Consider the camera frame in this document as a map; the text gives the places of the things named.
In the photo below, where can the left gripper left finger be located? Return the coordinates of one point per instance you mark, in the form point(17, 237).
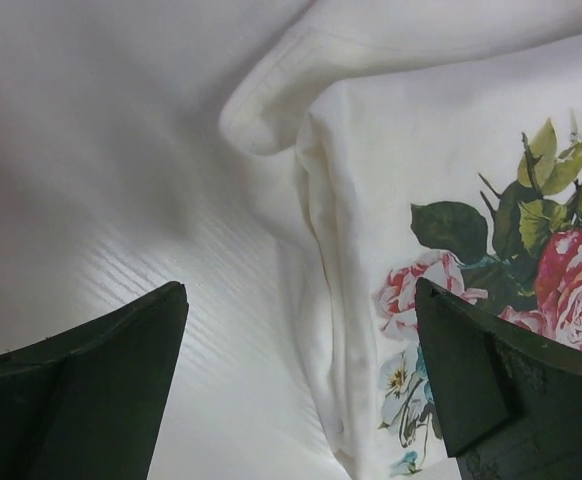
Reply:
point(88, 403)

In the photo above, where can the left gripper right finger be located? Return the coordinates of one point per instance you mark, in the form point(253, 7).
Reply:
point(509, 401)

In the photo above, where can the white t shirt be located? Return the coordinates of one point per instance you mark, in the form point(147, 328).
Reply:
point(299, 166)

